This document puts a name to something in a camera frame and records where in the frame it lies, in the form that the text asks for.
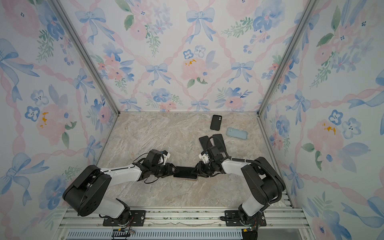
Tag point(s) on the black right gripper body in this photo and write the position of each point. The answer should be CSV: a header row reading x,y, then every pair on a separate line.
x,y
208,169

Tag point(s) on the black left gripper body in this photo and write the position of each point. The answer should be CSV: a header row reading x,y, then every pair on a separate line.
x,y
162,171

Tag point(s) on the silver edged phone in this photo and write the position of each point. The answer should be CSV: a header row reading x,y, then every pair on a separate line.
x,y
186,172

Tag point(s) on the pink phone case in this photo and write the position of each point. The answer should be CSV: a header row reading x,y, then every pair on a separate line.
x,y
186,178

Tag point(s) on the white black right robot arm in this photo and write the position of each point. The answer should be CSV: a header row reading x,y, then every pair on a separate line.
x,y
265,184

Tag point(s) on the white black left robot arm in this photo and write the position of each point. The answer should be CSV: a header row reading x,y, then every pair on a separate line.
x,y
87,192

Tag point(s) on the blue edged phone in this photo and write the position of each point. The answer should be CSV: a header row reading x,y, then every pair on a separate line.
x,y
205,142

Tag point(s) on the pink edged phone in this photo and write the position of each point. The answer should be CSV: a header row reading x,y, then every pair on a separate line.
x,y
219,142

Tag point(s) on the black phone case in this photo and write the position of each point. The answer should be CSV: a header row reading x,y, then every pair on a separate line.
x,y
216,122

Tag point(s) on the light blue phone case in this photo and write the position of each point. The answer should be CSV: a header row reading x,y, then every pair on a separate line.
x,y
235,133

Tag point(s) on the white vent grille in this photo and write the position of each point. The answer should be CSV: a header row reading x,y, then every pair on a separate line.
x,y
155,234

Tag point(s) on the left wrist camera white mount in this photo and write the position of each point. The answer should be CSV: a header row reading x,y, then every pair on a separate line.
x,y
155,157

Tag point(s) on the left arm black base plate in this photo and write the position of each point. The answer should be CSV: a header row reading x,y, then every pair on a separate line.
x,y
133,218

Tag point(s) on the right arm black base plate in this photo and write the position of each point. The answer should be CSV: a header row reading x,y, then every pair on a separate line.
x,y
237,218

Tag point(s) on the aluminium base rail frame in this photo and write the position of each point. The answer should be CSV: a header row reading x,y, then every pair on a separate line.
x,y
283,223

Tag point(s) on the aluminium corner post left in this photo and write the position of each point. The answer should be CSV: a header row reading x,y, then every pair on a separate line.
x,y
80,47

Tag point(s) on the aluminium corner post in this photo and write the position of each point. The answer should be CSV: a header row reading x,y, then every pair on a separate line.
x,y
298,33
80,47

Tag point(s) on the aluminium corner post right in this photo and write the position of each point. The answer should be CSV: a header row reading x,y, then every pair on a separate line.
x,y
298,33

